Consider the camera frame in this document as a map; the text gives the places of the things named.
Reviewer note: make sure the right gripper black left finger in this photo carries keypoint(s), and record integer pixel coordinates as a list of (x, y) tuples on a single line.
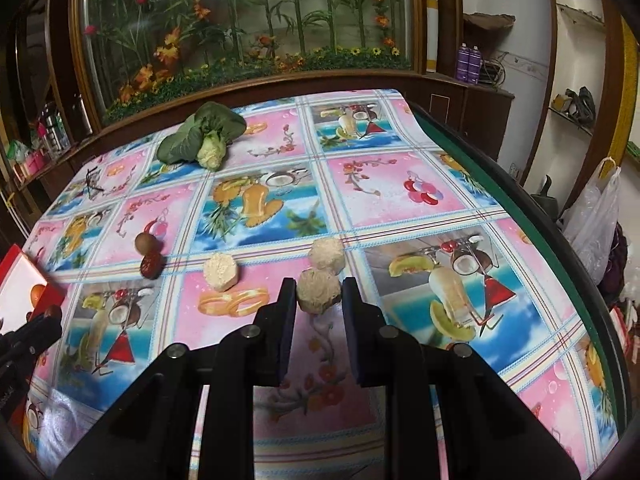
[(272, 346)]

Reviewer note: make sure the orange tangerine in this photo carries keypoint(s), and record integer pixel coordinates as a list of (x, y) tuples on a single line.
[(36, 293)]

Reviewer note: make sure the red white box tray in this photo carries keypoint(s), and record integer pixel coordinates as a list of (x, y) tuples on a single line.
[(18, 274)]

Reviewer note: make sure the brown kiwi on table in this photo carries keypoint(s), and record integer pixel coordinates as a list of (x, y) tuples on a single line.
[(146, 243)]

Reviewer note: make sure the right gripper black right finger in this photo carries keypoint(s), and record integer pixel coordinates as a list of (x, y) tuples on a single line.
[(370, 353)]

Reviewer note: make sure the white plastic bag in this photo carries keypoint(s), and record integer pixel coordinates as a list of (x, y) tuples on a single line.
[(589, 225)]

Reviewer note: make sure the purple bottles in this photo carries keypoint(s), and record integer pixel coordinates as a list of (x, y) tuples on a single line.
[(469, 63)]

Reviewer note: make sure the fruit print tablecloth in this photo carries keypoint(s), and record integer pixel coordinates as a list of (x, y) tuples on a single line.
[(320, 189)]

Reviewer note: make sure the dark red jujube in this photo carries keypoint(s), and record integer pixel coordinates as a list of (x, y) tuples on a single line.
[(152, 265)]

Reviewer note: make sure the fish tank with plants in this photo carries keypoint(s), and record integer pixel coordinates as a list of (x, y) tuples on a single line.
[(140, 54)]

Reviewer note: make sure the black eyeglasses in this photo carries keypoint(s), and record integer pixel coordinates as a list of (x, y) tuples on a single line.
[(92, 187)]

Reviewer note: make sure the green leafy cabbage vegetable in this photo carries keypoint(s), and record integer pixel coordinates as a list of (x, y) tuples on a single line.
[(203, 138)]

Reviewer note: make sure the cream round cake piece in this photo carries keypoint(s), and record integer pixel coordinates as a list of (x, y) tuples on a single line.
[(221, 271)]

